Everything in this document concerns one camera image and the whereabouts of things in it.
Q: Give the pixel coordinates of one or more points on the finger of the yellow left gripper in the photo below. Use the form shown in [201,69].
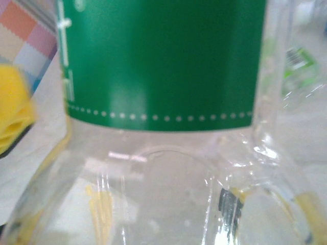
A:
[12,102]

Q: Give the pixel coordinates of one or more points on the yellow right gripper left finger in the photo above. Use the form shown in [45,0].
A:
[101,217]

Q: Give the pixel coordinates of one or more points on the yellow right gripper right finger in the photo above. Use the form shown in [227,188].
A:
[231,206]

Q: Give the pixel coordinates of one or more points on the green cap clear plastic bottle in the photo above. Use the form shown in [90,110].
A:
[163,63]

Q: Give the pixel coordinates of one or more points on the lime green label bottle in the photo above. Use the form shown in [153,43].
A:
[299,61]

